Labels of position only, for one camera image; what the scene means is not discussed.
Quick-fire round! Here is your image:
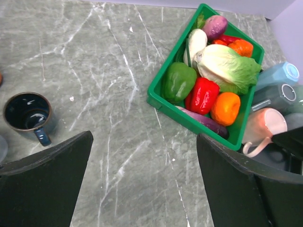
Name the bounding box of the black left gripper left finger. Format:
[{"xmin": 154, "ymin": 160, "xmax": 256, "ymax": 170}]
[{"xmin": 0, "ymin": 131, "xmax": 93, "ymax": 227}]

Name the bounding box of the black plastic tray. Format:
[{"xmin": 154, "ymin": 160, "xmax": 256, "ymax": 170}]
[{"xmin": 252, "ymin": 142, "xmax": 303, "ymax": 175}]

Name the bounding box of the toy orange pumpkin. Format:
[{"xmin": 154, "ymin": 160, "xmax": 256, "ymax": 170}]
[{"xmin": 212, "ymin": 39, "xmax": 254, "ymax": 58}]

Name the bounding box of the toy lettuce head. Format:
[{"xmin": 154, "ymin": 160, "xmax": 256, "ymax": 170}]
[{"xmin": 192, "ymin": 44, "xmax": 261, "ymax": 95}]

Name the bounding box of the dark blue glazed mug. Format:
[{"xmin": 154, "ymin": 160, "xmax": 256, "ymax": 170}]
[{"xmin": 3, "ymin": 92, "xmax": 56, "ymax": 147}]

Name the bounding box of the toy purple turnip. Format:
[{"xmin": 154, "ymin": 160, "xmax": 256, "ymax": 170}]
[{"xmin": 202, "ymin": 15, "xmax": 228, "ymax": 41}]

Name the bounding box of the toy red bell pepper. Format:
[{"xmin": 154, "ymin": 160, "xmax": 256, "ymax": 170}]
[{"xmin": 185, "ymin": 77, "xmax": 220, "ymax": 115}]

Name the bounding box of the toy purple eggplant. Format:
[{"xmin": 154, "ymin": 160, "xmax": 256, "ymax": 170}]
[{"xmin": 176, "ymin": 106, "xmax": 229, "ymax": 139}]

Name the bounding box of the light blue faceted mug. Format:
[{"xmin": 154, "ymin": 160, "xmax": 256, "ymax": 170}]
[{"xmin": 255, "ymin": 62, "xmax": 300, "ymax": 92}]

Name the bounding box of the toy white radish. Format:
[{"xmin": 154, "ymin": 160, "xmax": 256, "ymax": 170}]
[{"xmin": 183, "ymin": 28, "xmax": 208, "ymax": 66}]

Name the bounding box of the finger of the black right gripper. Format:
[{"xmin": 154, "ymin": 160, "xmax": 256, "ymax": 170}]
[{"xmin": 271, "ymin": 127, "xmax": 303, "ymax": 161}]

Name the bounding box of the toy green bell pepper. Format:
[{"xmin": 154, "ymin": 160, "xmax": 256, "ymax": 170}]
[{"xmin": 161, "ymin": 62, "xmax": 197, "ymax": 104}]

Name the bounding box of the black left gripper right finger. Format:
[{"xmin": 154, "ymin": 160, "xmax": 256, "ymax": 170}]
[{"xmin": 196, "ymin": 134, "xmax": 303, "ymax": 227}]

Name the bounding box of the white ceramic mug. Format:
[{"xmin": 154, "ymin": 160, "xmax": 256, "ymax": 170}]
[{"xmin": 0, "ymin": 135, "xmax": 8, "ymax": 163}]

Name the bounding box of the pink ceramic mug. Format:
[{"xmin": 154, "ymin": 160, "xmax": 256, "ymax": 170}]
[{"xmin": 242, "ymin": 108, "xmax": 288, "ymax": 158}]

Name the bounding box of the toy orange fruit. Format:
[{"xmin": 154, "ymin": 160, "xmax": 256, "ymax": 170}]
[{"xmin": 210, "ymin": 92, "xmax": 241, "ymax": 126}]

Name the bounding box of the grey blue mug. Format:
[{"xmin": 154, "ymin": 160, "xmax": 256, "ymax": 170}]
[{"xmin": 250, "ymin": 83, "xmax": 297, "ymax": 113}]

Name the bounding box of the toy red chili pepper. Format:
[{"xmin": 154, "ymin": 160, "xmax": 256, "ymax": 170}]
[{"xmin": 218, "ymin": 34, "xmax": 241, "ymax": 45}]

